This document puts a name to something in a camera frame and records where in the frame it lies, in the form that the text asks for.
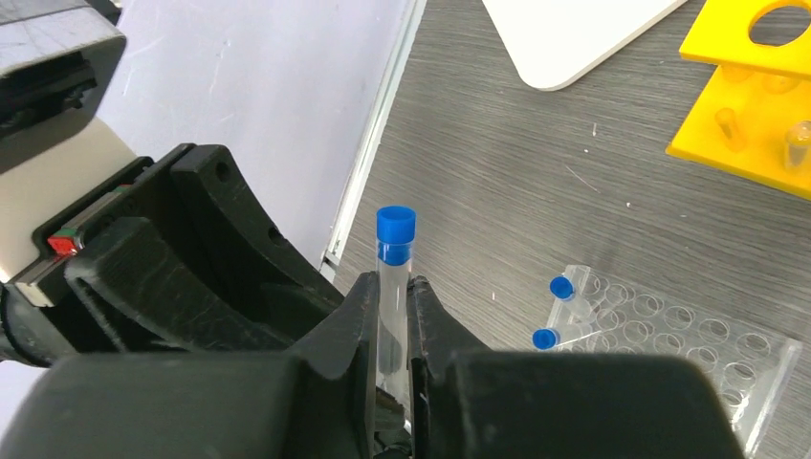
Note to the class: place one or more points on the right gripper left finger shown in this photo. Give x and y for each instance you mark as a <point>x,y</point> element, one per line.
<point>314,400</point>

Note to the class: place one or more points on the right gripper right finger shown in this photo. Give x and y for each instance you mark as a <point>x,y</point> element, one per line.
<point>470,401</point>

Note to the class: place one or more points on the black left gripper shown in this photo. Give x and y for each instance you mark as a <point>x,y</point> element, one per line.
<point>131,281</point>

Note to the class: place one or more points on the blue capped vial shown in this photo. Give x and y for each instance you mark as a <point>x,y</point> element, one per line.
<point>573,301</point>
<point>548,338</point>
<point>395,232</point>

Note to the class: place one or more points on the clear glass test tube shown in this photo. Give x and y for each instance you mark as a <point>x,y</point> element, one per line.
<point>797,146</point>

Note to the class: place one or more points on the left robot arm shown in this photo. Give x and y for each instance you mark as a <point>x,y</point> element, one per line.
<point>41,334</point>

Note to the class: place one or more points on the clear acrylic tube tray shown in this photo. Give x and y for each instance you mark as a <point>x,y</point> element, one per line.
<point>749,366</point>

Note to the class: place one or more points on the yellow test tube rack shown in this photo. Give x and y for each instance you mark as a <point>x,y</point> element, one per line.
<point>755,94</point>

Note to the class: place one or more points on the aluminium frame rail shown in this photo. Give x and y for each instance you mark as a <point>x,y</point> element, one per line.
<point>407,27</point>

